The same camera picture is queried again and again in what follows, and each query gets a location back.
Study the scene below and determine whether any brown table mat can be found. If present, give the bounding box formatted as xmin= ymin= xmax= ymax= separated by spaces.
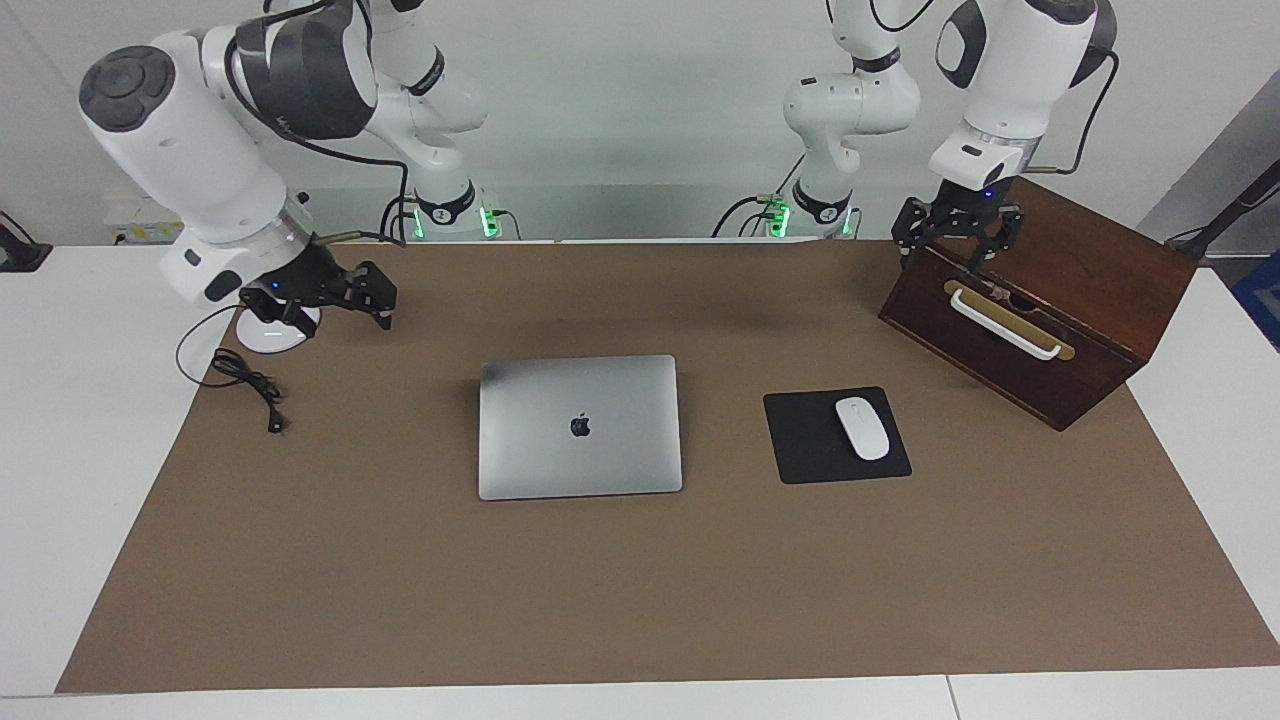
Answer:
xmin=55 ymin=240 xmax=1280 ymax=694

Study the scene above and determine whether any blue object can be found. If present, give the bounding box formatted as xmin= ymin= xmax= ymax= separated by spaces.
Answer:
xmin=1232 ymin=250 xmax=1280 ymax=351

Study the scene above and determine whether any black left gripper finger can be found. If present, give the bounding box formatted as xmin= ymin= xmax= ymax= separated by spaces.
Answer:
xmin=893 ymin=196 xmax=937 ymax=272
xmin=965 ymin=207 xmax=1026 ymax=277

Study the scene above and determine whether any dark brown wooden box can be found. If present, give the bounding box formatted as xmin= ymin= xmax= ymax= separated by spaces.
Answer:
xmin=878 ymin=163 xmax=1199 ymax=432

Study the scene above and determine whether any black mouse pad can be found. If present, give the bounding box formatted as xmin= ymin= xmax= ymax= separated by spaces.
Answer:
xmin=763 ymin=386 xmax=913 ymax=485

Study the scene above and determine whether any black right base cable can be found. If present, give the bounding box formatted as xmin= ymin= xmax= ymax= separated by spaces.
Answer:
xmin=378 ymin=195 xmax=421 ymax=242

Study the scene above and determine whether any black left base cable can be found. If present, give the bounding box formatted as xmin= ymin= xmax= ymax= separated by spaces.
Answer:
xmin=712 ymin=148 xmax=809 ymax=239

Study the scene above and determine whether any black stand pole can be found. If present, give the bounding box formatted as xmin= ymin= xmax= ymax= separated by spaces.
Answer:
xmin=1165 ymin=160 xmax=1280 ymax=263

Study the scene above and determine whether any white computer mouse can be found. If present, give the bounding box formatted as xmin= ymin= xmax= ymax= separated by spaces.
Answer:
xmin=835 ymin=397 xmax=891 ymax=462

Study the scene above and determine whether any black base cable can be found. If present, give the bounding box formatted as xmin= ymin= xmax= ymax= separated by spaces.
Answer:
xmin=378 ymin=195 xmax=421 ymax=242
xmin=712 ymin=148 xmax=809 ymax=239

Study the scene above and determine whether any white box handle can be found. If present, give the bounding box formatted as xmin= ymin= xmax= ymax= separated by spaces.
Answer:
xmin=948 ymin=288 xmax=1063 ymax=361

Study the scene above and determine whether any silver laptop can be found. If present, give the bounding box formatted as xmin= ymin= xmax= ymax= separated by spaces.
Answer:
xmin=478 ymin=355 xmax=684 ymax=502

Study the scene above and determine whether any black clamp mount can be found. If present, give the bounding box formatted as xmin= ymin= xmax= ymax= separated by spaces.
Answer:
xmin=0 ymin=212 xmax=53 ymax=273

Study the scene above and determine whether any white desk lamp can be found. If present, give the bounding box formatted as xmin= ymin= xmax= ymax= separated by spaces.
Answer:
xmin=236 ymin=300 xmax=322 ymax=354

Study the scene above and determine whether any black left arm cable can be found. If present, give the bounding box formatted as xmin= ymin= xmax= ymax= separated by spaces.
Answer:
xmin=868 ymin=0 xmax=1121 ymax=176

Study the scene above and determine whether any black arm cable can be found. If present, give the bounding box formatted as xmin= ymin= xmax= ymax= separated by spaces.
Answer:
xmin=868 ymin=0 xmax=1121 ymax=176
xmin=225 ymin=0 xmax=413 ymax=246

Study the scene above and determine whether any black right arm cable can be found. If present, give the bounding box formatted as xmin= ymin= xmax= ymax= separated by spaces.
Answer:
xmin=225 ymin=0 xmax=413 ymax=246

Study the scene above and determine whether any black lamp power cable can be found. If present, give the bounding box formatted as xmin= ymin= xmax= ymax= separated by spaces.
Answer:
xmin=176 ymin=303 xmax=287 ymax=434

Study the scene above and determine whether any white power strip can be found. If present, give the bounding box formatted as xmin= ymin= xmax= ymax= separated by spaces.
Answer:
xmin=103 ymin=195 xmax=186 ymax=247

